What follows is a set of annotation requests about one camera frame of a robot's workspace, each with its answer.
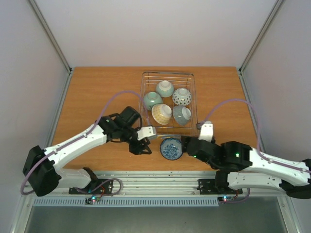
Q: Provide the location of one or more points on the right controller board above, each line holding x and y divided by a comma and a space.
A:
224, 199

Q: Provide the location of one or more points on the grey slotted cable duct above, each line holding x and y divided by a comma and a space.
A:
128, 202

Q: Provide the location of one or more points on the left controller board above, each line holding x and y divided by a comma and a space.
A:
92, 200

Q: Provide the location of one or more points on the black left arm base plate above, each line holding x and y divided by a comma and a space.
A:
101, 186

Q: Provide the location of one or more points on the blue floral white bowl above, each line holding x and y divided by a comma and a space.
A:
171, 149

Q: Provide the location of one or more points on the yellow blue patterned bowl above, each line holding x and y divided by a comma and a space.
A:
162, 114

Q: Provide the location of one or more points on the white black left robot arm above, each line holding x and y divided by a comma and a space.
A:
44, 168

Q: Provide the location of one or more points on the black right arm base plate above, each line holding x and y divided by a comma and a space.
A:
208, 187

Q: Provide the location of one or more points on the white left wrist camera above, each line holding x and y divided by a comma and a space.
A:
148, 132

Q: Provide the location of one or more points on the pink patterned bowl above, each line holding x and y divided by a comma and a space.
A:
182, 96

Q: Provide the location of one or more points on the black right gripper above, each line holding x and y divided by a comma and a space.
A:
185, 141

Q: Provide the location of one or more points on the pale green bowl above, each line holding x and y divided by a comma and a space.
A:
165, 88

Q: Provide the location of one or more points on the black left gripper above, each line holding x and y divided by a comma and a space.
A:
137, 149

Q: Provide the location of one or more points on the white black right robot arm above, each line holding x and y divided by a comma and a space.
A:
239, 166

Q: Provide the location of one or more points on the controller board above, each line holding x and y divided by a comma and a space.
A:
224, 199
92, 200

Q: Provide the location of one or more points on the green ring patterned bowl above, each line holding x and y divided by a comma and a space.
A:
151, 99

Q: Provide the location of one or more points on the metal wire dish rack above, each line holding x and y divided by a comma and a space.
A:
150, 80

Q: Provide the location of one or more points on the grey speckled bowl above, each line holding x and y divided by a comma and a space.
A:
182, 115

